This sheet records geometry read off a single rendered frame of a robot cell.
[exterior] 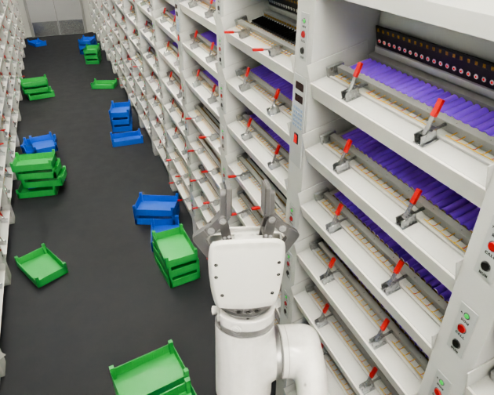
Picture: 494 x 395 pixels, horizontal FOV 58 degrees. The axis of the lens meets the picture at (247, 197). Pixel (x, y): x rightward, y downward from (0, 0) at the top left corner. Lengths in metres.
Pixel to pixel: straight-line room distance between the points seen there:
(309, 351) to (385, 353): 0.65
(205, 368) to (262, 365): 1.77
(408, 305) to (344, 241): 0.27
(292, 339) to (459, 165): 0.45
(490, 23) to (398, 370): 0.84
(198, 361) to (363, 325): 1.27
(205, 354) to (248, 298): 1.88
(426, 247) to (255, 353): 0.50
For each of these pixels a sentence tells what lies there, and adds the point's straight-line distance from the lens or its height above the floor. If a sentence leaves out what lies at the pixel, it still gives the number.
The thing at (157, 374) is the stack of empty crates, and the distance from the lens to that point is 2.23.
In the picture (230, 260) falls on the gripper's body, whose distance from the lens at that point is 0.58.
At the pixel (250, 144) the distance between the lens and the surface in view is 1.81.
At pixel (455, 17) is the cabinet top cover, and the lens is 0.85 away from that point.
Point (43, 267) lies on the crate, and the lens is 3.21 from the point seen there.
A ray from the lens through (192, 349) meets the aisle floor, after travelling 2.50.
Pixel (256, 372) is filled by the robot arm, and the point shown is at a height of 1.41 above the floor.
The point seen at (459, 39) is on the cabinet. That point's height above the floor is 1.71.
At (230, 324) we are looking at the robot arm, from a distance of 0.61.
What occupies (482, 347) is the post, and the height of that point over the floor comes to 1.27.
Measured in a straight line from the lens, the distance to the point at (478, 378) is 1.05.
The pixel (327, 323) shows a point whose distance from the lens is 1.60.
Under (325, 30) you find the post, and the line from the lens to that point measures 1.25.
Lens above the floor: 1.94
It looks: 33 degrees down
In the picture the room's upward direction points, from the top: straight up
